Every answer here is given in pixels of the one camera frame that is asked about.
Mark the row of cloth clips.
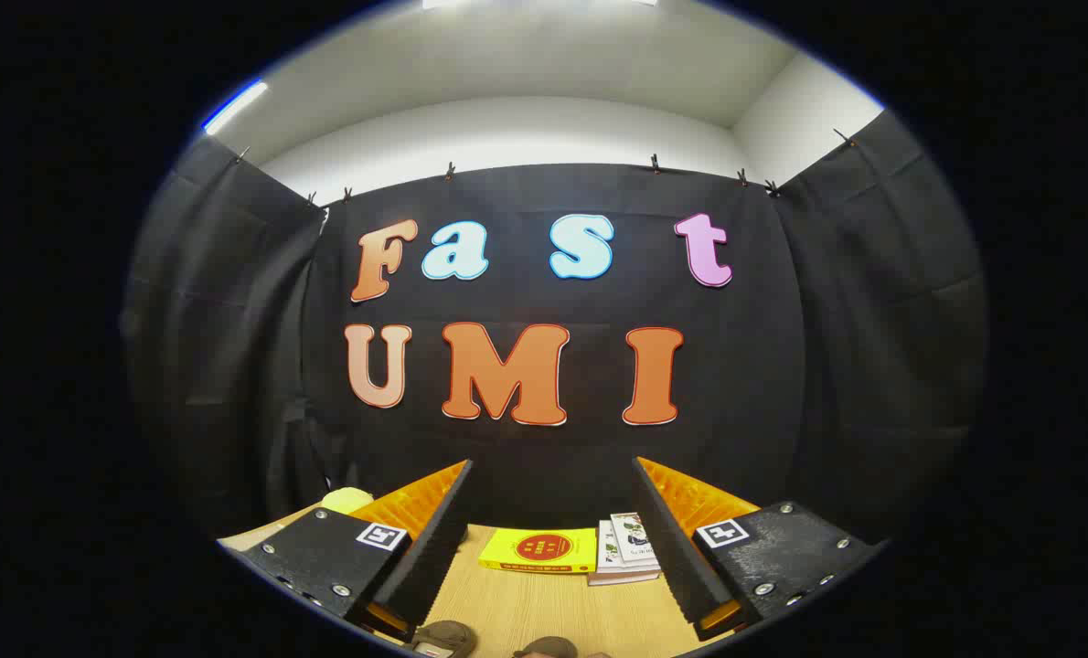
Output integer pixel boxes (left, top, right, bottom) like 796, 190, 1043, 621
233, 128, 860, 202

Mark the brown fuzzy shoe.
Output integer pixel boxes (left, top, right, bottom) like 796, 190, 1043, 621
513, 636, 580, 658
404, 621, 478, 658

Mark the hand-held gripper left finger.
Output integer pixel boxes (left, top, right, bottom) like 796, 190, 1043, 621
219, 460, 474, 641

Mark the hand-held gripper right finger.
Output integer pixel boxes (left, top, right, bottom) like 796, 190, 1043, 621
633, 456, 883, 641

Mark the yellow book with red circle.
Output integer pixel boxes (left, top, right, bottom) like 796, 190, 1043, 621
478, 527, 598, 575

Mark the yellow round plush bun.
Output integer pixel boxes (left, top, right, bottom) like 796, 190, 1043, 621
321, 487, 374, 515

